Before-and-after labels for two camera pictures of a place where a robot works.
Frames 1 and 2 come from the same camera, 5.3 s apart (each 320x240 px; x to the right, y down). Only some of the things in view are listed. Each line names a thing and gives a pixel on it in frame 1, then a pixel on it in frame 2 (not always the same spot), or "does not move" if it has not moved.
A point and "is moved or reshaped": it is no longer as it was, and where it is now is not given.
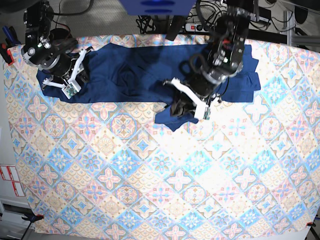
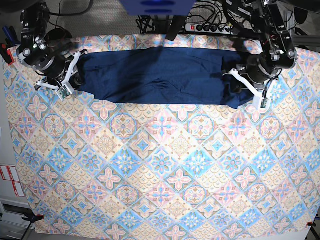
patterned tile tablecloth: [108, 168] does not move
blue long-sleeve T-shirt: [125, 72] is moved or reshaped
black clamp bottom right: [311, 224] does not move
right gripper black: [184, 103] to [258, 69]
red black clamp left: [6, 54] does not move
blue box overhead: [158, 7] does not move
